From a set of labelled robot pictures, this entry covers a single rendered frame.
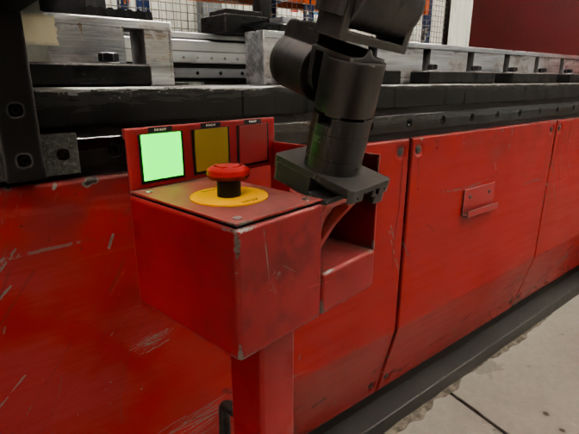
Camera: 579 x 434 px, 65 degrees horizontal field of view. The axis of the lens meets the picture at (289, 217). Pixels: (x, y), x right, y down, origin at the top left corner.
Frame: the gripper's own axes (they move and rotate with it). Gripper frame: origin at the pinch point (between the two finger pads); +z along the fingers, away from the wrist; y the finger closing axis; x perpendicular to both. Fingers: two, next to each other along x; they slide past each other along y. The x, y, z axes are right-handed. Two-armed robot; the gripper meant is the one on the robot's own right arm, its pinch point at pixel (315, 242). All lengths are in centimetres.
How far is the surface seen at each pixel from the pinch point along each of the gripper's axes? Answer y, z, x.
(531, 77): 17, -9, -118
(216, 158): 12.3, -6.1, 4.6
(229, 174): 2.9, -9.2, 10.8
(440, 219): 10, 21, -65
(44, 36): 42.5, -13.0, 10.3
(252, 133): 12.8, -8.1, -1.1
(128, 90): 28.6, -9.3, 6.0
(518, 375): -18, 73, -98
